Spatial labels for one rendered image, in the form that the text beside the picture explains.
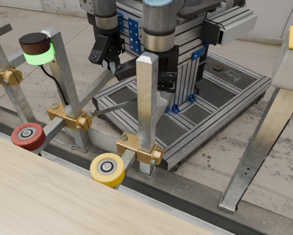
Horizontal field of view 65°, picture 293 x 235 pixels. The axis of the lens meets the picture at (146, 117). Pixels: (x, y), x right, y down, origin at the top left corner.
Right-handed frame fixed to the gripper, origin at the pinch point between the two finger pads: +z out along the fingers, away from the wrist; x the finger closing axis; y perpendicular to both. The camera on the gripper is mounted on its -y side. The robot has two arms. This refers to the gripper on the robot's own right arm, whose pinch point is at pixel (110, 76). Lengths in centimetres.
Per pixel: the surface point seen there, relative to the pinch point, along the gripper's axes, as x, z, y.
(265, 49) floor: -70, 86, 225
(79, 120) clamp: -6.7, -4.5, -29.0
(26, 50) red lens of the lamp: -4.5, -30.6, -35.1
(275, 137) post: -57, -21, -29
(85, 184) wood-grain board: -23, -8, -47
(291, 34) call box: -52, -40, -27
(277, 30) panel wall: -75, 68, 243
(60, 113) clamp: 0.1, -4.9, -29.1
